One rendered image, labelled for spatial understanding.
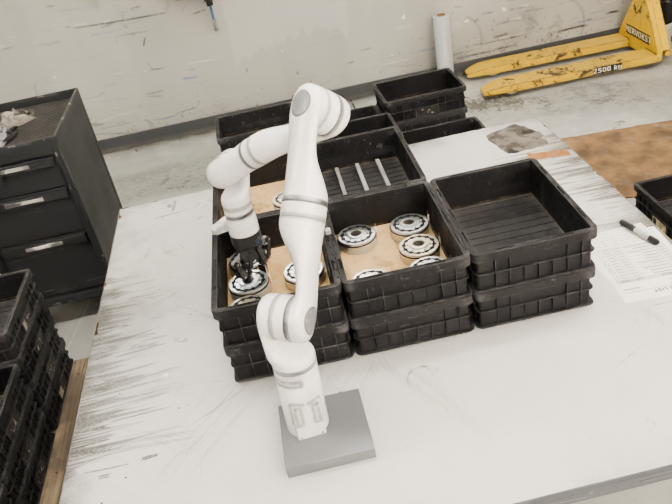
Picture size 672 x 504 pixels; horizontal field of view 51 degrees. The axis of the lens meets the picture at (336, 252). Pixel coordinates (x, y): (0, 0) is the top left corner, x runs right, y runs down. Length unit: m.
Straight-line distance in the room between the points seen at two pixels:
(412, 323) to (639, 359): 0.51
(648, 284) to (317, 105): 0.98
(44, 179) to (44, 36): 2.06
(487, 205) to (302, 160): 0.77
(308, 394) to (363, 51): 3.86
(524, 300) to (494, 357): 0.16
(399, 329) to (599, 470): 0.54
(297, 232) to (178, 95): 3.79
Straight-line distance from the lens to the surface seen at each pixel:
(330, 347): 1.71
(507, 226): 1.92
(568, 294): 1.79
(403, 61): 5.19
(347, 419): 1.57
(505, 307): 1.75
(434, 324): 1.73
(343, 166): 2.32
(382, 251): 1.86
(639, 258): 2.03
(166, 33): 4.97
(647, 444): 1.55
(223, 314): 1.61
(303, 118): 1.41
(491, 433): 1.54
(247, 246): 1.73
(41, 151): 3.08
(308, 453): 1.52
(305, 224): 1.36
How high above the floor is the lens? 1.85
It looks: 33 degrees down
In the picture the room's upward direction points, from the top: 11 degrees counter-clockwise
